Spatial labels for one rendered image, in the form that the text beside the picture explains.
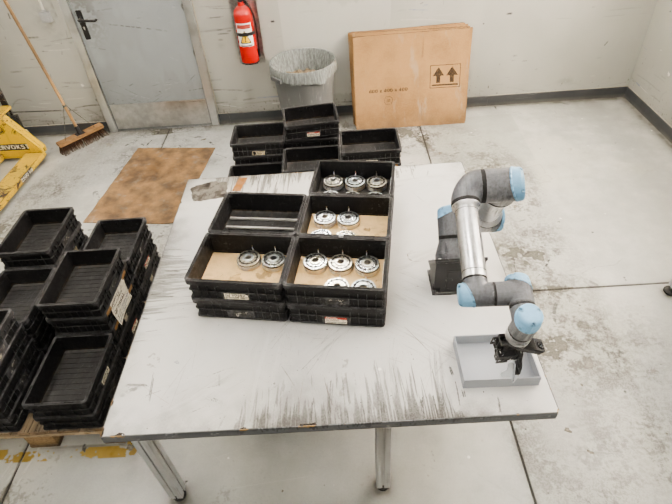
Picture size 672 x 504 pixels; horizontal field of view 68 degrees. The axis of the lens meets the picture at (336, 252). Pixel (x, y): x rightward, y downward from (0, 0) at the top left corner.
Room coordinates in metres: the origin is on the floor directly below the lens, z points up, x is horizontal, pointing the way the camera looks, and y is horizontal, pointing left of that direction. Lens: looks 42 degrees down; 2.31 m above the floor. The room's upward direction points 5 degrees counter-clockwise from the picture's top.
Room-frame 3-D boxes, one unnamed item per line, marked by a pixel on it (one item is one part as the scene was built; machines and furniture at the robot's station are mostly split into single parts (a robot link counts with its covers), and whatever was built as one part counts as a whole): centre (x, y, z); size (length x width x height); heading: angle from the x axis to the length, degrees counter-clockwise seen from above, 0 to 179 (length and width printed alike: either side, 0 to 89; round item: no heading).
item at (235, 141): (3.40, 0.51, 0.31); 0.40 x 0.30 x 0.34; 88
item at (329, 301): (1.46, 0.00, 0.87); 0.40 x 0.30 x 0.11; 80
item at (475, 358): (1.08, -0.56, 0.73); 0.27 x 0.20 x 0.05; 87
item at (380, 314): (1.46, 0.00, 0.76); 0.40 x 0.30 x 0.12; 80
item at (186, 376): (1.69, 0.05, 0.35); 1.60 x 1.60 x 0.70; 88
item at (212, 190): (2.37, 0.69, 0.71); 0.22 x 0.19 x 0.01; 88
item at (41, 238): (2.29, 1.69, 0.37); 0.40 x 0.30 x 0.45; 178
